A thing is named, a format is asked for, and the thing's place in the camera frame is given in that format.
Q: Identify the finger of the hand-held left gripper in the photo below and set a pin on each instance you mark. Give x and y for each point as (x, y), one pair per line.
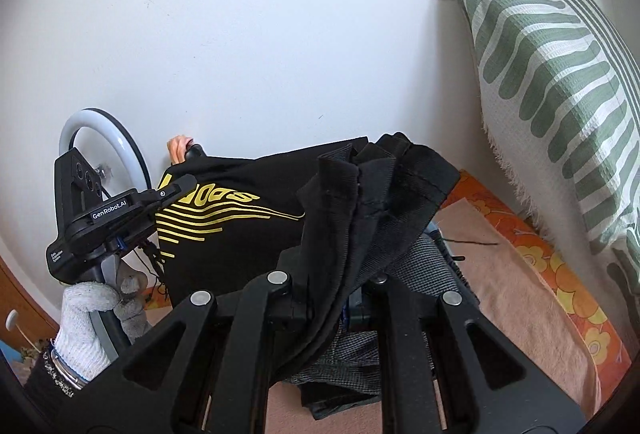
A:
(172, 186)

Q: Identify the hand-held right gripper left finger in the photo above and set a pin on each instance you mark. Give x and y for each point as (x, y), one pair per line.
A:
(240, 314)

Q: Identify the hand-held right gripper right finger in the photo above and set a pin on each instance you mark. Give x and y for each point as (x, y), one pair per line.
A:
(400, 319)

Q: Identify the black shorts with yellow stripes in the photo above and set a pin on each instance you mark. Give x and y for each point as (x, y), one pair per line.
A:
(225, 194)

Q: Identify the person's left forearm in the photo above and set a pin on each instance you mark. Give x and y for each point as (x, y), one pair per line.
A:
(45, 379)

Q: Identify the grey tweed folded pants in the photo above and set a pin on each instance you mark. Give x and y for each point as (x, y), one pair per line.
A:
(430, 259)

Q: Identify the black folded pants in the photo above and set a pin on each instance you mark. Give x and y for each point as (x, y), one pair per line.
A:
(325, 406)

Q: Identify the person's left hand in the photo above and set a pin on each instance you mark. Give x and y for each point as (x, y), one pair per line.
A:
(85, 319)

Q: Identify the orange patterned scarf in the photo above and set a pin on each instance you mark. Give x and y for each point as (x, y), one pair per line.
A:
(177, 148)

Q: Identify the brown wooden furniture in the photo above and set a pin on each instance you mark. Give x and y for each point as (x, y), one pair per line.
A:
(22, 294)

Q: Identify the peach blanket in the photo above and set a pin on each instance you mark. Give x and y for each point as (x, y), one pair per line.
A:
(510, 294)

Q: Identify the orange floral sheet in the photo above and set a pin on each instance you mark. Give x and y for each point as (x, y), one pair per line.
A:
(565, 274)

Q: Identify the green striped white pillow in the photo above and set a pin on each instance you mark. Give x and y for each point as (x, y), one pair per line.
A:
(545, 64)

